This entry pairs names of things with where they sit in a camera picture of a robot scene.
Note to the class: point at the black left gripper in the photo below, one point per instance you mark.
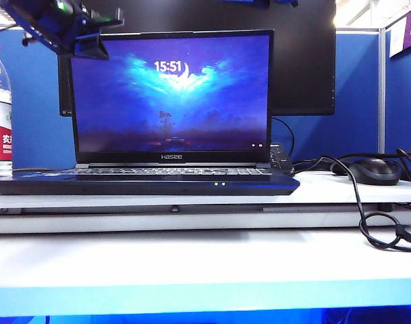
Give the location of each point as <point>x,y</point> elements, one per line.
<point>46,27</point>

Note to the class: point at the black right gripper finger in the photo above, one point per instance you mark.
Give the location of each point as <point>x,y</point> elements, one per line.
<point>247,3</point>
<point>286,2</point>

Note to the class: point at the black laptop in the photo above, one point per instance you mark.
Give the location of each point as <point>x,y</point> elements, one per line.
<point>171,101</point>

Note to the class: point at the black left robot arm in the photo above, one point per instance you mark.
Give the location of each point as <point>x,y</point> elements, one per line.
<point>68,5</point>

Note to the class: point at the black ASUS monitor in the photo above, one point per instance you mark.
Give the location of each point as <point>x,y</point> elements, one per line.
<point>303,67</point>

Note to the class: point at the wide blue partition panel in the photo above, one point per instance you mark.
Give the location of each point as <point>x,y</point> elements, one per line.
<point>33,101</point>

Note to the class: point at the narrow blue partition panel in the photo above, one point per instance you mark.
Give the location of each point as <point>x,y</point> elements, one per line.
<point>402,101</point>

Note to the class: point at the black external keyboard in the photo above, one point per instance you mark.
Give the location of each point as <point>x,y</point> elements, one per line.
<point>279,158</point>

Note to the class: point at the black computer mouse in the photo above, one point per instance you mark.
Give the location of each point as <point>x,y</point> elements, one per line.
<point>377,173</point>

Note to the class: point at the white desk riser board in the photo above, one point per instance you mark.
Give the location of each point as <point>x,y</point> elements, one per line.
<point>191,222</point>

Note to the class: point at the metal partition post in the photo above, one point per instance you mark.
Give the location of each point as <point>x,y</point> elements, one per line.
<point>381,101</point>

